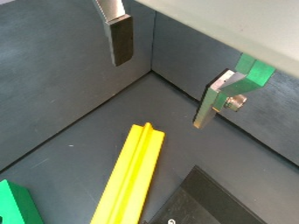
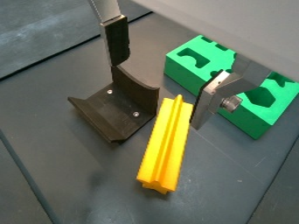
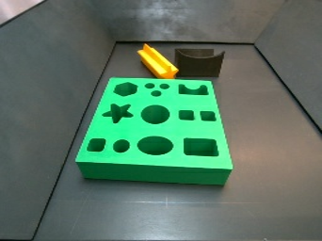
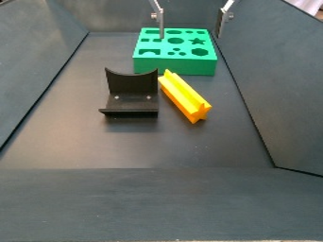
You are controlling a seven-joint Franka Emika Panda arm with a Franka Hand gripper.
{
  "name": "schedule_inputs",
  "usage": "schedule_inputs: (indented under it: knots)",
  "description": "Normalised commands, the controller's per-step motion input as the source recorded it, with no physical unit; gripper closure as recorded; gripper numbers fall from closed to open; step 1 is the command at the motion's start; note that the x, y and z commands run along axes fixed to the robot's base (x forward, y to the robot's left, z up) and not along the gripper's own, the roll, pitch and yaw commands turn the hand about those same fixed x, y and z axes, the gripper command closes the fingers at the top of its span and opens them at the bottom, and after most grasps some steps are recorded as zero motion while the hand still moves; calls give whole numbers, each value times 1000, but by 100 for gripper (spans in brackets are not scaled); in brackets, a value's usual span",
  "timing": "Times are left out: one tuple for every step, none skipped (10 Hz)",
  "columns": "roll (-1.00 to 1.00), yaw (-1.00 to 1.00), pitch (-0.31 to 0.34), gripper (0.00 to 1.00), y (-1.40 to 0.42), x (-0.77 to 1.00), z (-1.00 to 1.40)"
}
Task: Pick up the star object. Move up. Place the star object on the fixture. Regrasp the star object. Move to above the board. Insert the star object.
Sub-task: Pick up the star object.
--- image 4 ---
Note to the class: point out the yellow star-shaped prism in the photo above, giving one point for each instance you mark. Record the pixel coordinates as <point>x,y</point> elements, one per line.
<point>187,100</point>

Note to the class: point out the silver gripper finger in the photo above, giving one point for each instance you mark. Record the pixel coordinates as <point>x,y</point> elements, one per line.
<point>224,16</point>
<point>158,16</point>

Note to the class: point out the green foam shape-sorter block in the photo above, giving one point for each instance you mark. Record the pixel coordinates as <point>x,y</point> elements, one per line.
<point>184,51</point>

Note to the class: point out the black L-shaped fixture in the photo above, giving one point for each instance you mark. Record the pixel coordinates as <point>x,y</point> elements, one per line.
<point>132,93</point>

